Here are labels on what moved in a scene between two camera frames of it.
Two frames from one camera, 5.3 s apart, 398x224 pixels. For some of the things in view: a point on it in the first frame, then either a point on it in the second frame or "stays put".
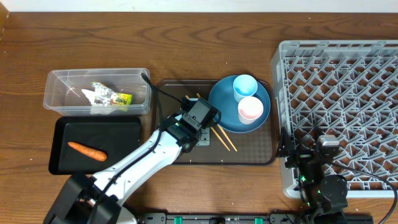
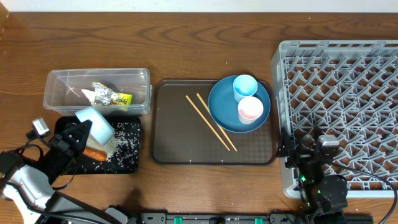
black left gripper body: (211, 124) -> (59, 160)
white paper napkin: (90, 95) stays put
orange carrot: (98, 155) stays put
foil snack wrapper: (105, 96) stays put
